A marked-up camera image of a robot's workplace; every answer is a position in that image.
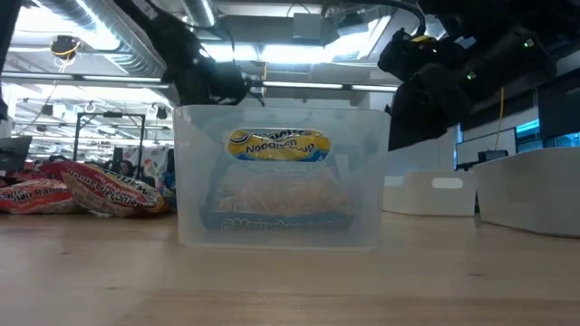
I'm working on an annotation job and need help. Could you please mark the blue soy sauce ramen packet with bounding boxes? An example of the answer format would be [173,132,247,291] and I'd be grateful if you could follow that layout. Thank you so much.
[201,128,355,232]

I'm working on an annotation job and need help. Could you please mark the clear plastic storage bin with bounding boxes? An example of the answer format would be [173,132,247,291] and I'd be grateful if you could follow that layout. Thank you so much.
[173,104,392,251]

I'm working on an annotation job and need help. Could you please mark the white lit monitor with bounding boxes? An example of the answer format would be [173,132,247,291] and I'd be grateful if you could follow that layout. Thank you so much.
[455,127,518,172]

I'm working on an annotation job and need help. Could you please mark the white plastic bin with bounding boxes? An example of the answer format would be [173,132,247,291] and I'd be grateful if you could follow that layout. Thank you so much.
[472,147,580,240]
[382,170,477,217]

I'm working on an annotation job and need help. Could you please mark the blue lit screen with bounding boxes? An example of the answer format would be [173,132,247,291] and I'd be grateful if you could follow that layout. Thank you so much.
[516,118,541,139]

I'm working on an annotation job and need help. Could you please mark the gray ceiling junction box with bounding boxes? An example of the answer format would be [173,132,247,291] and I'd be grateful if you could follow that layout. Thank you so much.
[292,12,325,43]

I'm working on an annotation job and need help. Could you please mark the person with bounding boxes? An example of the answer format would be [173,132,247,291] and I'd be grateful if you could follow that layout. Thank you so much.
[117,158,136,178]

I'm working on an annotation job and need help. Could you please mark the gray monitor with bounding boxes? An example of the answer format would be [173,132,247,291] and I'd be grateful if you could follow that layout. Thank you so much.
[0,135,34,172]

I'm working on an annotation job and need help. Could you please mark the yellow hanging cable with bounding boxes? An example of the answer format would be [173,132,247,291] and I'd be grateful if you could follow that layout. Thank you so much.
[497,87,507,133]

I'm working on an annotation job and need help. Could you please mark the silver ventilation duct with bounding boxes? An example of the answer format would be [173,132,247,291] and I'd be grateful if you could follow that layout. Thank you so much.
[180,0,218,29]
[26,0,169,79]

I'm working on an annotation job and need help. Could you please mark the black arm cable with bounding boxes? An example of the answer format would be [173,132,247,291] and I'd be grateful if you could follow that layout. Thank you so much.
[324,0,428,37]

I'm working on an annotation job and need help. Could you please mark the black rack frame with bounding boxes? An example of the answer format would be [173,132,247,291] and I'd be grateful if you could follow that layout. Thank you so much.
[72,111,147,182]

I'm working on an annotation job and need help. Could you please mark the ceiling cable reel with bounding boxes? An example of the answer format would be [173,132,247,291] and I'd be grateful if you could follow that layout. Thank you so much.
[49,34,82,61]

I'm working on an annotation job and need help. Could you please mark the black upright post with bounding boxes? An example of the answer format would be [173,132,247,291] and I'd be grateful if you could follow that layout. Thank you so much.
[0,0,23,123]

